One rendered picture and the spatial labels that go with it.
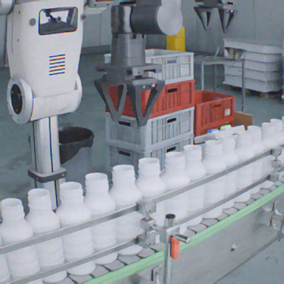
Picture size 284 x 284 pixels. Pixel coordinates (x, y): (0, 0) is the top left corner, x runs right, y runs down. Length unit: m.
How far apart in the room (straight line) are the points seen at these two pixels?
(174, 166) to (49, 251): 0.30
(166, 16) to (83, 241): 0.38
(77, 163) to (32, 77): 1.64
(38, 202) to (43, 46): 0.70
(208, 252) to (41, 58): 0.72
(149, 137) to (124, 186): 2.51
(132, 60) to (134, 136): 2.64
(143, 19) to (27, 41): 0.67
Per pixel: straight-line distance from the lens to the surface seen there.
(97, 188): 0.77
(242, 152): 1.05
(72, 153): 2.87
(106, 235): 0.79
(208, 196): 0.98
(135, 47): 0.74
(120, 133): 3.44
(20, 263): 0.70
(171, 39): 11.04
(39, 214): 0.71
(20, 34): 1.33
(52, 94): 1.36
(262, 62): 8.00
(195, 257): 0.96
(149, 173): 0.84
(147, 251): 0.87
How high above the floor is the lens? 1.44
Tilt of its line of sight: 16 degrees down
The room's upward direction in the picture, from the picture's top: straight up
